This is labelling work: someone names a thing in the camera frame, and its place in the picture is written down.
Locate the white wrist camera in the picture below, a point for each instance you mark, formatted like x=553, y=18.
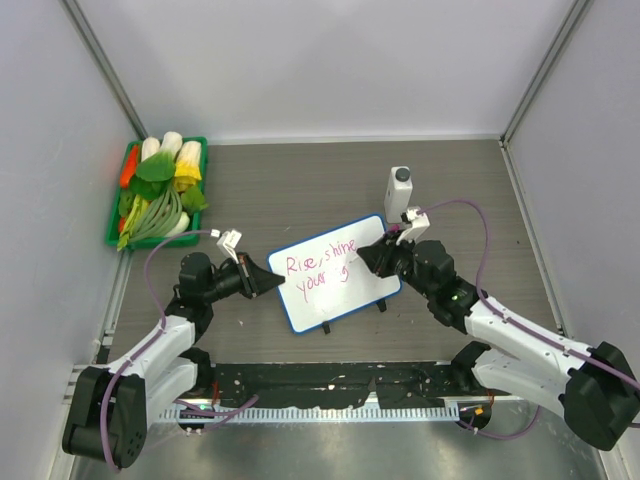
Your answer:
x=227, y=242
x=416, y=222

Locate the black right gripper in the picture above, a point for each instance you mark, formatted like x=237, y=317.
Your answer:
x=378, y=257

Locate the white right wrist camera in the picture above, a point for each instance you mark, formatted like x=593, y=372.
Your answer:
x=416, y=222

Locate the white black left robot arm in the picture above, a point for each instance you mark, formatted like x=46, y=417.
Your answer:
x=113, y=406

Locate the blue-framed whiteboard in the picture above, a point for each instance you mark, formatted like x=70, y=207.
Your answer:
x=325, y=279

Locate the green toy bean bundle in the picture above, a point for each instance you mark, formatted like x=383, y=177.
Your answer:
x=161, y=216

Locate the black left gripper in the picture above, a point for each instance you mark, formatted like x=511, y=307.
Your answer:
x=255, y=280

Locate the white toy bok choy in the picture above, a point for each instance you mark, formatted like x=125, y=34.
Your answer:
x=149, y=147

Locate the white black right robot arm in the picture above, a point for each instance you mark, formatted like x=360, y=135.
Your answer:
x=593, y=389

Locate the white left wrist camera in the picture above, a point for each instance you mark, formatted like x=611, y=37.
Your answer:
x=227, y=242

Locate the yellow green toy stalks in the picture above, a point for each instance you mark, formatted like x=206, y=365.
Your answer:
x=139, y=206

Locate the white slotted cable duct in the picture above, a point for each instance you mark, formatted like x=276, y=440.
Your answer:
x=369, y=413

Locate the yellow white toy napa cabbage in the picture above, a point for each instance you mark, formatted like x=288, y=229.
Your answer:
x=187, y=166

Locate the orange toy carrot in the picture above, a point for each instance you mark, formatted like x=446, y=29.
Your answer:
x=129, y=167

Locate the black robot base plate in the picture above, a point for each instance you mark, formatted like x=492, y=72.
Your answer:
x=338, y=385

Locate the white bottle black cap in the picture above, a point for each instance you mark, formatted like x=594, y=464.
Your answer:
x=398, y=194

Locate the white green toy cabbage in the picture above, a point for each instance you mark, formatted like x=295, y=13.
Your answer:
x=171, y=143

